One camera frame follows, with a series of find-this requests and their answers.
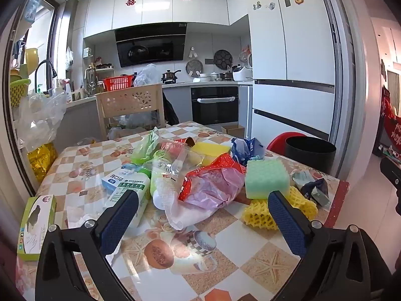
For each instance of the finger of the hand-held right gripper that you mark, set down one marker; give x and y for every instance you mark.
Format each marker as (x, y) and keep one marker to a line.
(391, 178)

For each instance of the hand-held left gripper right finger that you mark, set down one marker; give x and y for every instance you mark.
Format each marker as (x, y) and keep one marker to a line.
(288, 222)

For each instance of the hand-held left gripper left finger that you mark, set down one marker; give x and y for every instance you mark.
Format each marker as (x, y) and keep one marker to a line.
(119, 222)

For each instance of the black trash bin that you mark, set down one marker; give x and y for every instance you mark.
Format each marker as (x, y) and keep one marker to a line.
(310, 158)

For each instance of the green plastic bag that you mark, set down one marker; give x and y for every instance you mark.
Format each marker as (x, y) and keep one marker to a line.
(144, 147)

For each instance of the red snack bag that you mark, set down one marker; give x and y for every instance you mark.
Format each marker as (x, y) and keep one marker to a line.
(221, 171)

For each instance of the yellow foam fruit net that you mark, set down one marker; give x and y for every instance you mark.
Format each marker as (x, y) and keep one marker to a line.
(260, 216)

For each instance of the white bottle blue label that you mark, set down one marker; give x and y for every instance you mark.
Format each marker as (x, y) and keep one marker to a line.
(125, 188)

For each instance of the dark blue packet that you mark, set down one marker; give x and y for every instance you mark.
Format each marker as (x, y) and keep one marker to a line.
(315, 189)

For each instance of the green sponge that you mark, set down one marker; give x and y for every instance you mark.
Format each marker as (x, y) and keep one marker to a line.
(266, 178)

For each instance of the red hanging banner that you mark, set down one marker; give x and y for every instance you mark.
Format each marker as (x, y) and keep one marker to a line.
(390, 125)

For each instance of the checkered printed tablecloth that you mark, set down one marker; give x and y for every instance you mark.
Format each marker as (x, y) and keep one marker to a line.
(238, 257)

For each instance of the white lime green packet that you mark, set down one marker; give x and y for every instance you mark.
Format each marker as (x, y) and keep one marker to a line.
(159, 171)

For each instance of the red chair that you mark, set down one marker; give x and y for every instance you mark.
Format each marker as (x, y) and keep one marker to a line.
(282, 141)

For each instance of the blue plastic bag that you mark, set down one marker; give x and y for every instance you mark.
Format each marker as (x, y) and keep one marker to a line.
(247, 150)

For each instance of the green tissue box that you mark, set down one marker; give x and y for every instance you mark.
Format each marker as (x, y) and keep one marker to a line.
(36, 225)

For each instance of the gold foil bag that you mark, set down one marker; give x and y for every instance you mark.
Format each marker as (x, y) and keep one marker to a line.
(42, 163)

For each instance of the red paper cup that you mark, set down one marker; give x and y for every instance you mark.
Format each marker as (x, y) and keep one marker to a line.
(185, 142)

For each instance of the yellow sponge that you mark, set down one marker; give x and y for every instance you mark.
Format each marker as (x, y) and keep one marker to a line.
(208, 153)

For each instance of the cardboard box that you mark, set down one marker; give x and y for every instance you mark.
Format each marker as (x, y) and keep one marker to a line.
(233, 130)

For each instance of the beige perforated chair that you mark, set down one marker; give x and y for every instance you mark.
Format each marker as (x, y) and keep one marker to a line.
(131, 102)

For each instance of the black cloth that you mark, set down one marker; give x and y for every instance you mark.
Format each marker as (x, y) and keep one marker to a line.
(170, 109)

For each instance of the crumpled clear plastic bags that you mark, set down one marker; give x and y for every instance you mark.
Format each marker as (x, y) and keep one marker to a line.
(40, 119)

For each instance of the black built-in oven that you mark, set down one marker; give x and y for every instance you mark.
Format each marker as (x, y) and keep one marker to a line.
(216, 106)

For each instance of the white spray bottle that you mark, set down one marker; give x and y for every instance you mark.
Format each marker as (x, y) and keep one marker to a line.
(68, 94)

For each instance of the red plastic basket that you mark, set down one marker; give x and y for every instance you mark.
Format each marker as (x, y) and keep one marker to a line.
(117, 83)

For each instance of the clear plastic bag on chair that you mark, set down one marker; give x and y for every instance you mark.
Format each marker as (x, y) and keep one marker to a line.
(147, 75)

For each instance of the dark cooking pot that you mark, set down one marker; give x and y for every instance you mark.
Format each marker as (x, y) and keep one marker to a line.
(169, 76)

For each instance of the white refrigerator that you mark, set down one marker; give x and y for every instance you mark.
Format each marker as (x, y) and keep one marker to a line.
(297, 53)

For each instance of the white rice cooker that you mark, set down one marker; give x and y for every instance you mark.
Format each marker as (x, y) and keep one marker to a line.
(242, 72)

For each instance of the steel pot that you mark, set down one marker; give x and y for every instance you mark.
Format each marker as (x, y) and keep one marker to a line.
(226, 76)

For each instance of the yellow-green plastic basket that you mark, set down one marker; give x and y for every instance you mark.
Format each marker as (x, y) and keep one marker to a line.
(18, 92)

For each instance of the white casserole dish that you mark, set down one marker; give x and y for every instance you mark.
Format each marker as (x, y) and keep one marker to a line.
(203, 78)

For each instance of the grey round trivet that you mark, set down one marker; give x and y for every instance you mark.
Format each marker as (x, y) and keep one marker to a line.
(194, 68)

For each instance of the black kitchen faucet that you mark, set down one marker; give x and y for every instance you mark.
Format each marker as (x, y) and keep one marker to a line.
(45, 64)

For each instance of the dark round trivet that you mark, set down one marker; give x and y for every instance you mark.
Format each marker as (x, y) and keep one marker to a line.
(223, 59)

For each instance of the black range hood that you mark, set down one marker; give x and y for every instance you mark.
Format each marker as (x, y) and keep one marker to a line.
(150, 47)

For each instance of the yellow plastic tub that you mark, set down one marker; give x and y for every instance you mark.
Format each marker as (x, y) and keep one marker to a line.
(31, 61)

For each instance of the white wall cabinets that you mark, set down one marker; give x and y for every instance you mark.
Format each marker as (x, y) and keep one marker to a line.
(156, 9)

